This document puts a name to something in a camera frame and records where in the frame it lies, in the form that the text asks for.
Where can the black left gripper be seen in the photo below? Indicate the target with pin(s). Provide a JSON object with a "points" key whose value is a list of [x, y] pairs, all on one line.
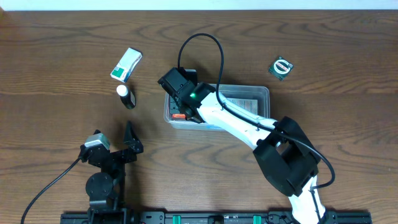
{"points": [[115, 154]]}

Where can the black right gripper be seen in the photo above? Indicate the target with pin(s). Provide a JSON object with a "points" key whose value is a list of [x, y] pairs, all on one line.
{"points": [[179, 104]]}

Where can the red medicine box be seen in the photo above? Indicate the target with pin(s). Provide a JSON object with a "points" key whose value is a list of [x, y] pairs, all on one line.
{"points": [[178, 116]]}

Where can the blue fever patch box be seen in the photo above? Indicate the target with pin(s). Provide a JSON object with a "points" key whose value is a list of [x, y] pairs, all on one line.
{"points": [[214, 127]]}

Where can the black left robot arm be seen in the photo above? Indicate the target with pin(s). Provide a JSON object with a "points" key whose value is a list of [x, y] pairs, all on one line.
{"points": [[106, 188]]}

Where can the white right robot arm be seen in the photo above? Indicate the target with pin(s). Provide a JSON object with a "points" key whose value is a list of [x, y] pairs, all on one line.
{"points": [[283, 152]]}

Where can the clear plastic container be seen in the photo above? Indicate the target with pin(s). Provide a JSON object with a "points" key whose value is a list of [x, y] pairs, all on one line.
{"points": [[252, 98]]}

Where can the dark bottle white cap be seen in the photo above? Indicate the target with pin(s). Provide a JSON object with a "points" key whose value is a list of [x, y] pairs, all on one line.
{"points": [[127, 97]]}

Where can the white green medicine box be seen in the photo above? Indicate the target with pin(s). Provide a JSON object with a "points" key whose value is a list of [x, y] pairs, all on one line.
{"points": [[126, 65]]}

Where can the green Zam-Buk ointment box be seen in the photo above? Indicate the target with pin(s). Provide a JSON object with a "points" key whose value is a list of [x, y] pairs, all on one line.
{"points": [[280, 68]]}

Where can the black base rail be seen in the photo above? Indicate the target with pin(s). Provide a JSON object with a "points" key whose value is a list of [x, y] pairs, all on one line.
{"points": [[283, 217]]}

